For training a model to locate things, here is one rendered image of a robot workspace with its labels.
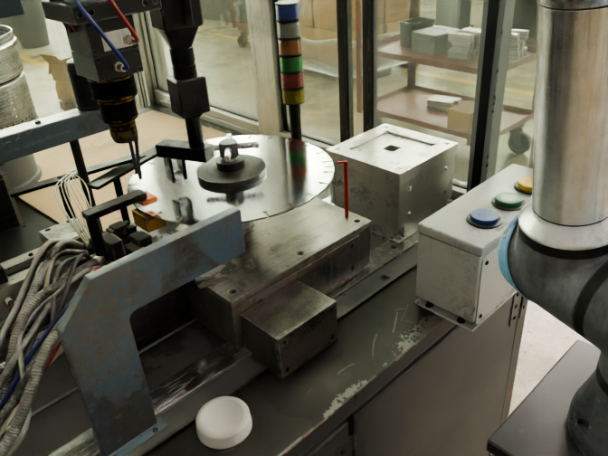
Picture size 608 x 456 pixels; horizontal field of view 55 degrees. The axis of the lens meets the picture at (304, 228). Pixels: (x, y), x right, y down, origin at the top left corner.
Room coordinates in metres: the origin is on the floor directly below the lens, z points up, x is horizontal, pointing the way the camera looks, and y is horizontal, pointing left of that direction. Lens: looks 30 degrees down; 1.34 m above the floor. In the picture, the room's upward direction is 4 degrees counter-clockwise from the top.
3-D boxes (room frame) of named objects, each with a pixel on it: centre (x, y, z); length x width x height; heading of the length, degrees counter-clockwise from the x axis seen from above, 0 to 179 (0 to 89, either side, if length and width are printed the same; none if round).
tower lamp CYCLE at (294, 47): (1.14, 0.00, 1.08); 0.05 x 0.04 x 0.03; 42
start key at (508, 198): (0.79, -0.32, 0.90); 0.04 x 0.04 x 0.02
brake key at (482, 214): (0.74, -0.27, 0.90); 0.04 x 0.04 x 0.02
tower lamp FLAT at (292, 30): (1.14, 0.00, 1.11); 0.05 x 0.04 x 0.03; 42
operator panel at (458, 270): (0.80, -0.31, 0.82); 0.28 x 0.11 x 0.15; 132
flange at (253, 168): (0.85, 0.11, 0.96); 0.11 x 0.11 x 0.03
